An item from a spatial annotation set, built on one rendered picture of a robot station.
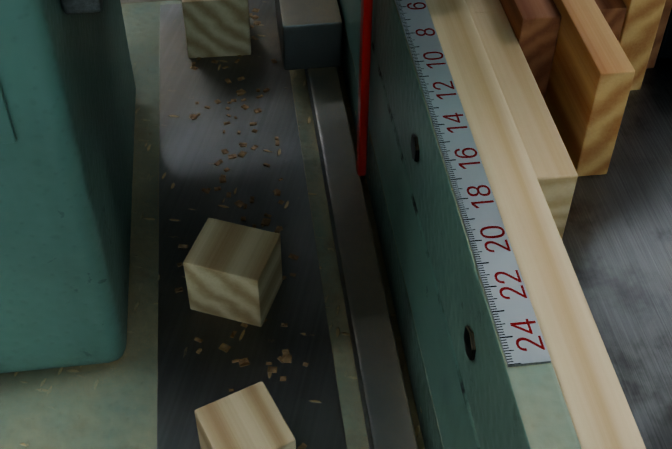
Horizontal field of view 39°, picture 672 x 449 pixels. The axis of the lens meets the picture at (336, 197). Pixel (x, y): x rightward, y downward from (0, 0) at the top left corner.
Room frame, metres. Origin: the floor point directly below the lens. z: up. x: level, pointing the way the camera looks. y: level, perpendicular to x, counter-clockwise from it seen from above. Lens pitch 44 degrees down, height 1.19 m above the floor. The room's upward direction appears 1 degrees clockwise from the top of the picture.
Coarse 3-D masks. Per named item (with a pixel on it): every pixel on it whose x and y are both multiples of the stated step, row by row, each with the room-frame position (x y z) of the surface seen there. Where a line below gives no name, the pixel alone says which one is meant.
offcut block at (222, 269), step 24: (216, 240) 0.33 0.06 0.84; (240, 240) 0.33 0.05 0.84; (264, 240) 0.33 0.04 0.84; (192, 264) 0.31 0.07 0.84; (216, 264) 0.31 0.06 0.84; (240, 264) 0.31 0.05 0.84; (264, 264) 0.31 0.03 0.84; (192, 288) 0.31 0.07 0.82; (216, 288) 0.31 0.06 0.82; (240, 288) 0.30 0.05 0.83; (264, 288) 0.31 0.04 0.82; (216, 312) 0.31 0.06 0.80; (240, 312) 0.30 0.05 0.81; (264, 312) 0.31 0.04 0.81
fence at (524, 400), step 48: (384, 0) 0.38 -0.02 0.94; (384, 48) 0.37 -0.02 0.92; (432, 144) 0.27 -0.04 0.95; (432, 192) 0.26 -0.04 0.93; (432, 240) 0.26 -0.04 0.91; (480, 288) 0.20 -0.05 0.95; (480, 336) 0.19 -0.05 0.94; (480, 384) 0.18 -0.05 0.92; (528, 384) 0.16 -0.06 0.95; (480, 432) 0.17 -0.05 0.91; (528, 432) 0.15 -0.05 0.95
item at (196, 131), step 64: (256, 0) 0.60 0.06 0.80; (192, 64) 0.52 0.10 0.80; (256, 64) 0.52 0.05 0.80; (192, 128) 0.46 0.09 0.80; (256, 128) 0.46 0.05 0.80; (192, 192) 0.40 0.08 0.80; (256, 192) 0.40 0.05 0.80; (320, 192) 0.40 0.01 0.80; (320, 256) 0.35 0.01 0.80; (128, 320) 0.30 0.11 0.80; (192, 320) 0.30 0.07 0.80; (320, 320) 0.31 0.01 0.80; (0, 384) 0.27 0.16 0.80; (64, 384) 0.27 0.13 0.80; (128, 384) 0.27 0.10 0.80; (192, 384) 0.27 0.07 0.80; (320, 384) 0.27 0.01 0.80; (0, 448) 0.23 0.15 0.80; (64, 448) 0.23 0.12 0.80; (128, 448) 0.23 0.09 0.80; (192, 448) 0.23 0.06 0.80; (320, 448) 0.23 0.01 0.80
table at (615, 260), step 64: (384, 128) 0.36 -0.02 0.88; (640, 128) 0.34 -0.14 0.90; (384, 192) 0.35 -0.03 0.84; (576, 192) 0.30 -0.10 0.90; (640, 192) 0.30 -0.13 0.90; (576, 256) 0.26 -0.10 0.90; (640, 256) 0.26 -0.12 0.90; (640, 320) 0.23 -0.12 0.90; (448, 384) 0.21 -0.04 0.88; (640, 384) 0.20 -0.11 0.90; (448, 448) 0.20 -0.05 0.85
